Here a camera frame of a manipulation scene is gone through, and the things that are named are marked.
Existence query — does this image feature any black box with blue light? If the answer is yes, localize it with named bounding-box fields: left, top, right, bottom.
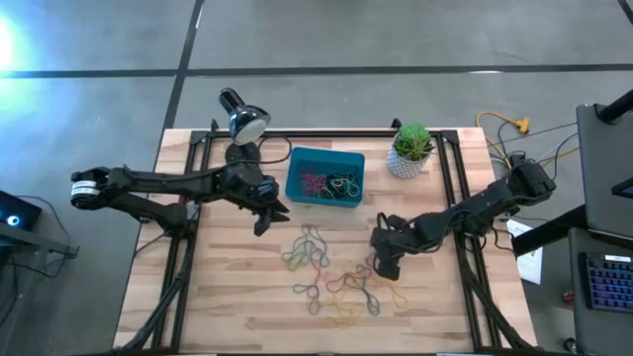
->
left=0, top=189, right=44, bottom=231

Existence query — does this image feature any computer desk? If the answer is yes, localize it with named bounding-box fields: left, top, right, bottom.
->
left=511, top=102, right=633, bottom=356

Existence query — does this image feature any blue plastic bin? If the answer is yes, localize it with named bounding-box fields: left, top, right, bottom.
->
left=284, top=146, right=366, bottom=210

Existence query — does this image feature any black monitor pole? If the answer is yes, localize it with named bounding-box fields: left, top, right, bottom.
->
left=596, top=88, right=633, bottom=126

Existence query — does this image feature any black metal stand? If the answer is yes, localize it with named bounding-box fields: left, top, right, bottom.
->
left=0, top=221, right=80, bottom=260

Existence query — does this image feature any computer keyboard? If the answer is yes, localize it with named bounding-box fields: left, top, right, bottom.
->
left=585, top=253, right=633, bottom=313

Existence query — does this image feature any black aluminium table frame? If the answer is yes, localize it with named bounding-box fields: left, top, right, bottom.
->
left=112, top=117, right=538, bottom=356

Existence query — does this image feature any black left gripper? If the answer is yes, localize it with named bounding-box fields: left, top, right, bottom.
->
left=246, top=197, right=292, bottom=238

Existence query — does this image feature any yellow extension cord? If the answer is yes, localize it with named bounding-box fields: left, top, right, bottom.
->
left=475, top=110, right=531, bottom=172

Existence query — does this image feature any succulent in white patterned pot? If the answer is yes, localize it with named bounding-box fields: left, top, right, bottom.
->
left=386, top=122, right=437, bottom=180

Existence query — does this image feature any black desk lamp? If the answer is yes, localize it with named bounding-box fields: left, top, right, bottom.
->
left=217, top=87, right=272, bottom=167

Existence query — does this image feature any white paper sheet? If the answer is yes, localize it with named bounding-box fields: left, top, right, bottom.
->
left=505, top=219, right=544, bottom=286

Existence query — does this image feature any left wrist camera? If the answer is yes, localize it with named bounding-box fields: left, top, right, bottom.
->
left=255, top=176, right=282, bottom=200

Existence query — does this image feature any black camera cable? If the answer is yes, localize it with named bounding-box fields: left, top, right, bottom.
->
left=225, top=135, right=294, bottom=167

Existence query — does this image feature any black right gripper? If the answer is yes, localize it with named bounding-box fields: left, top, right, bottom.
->
left=369, top=224, right=419, bottom=283

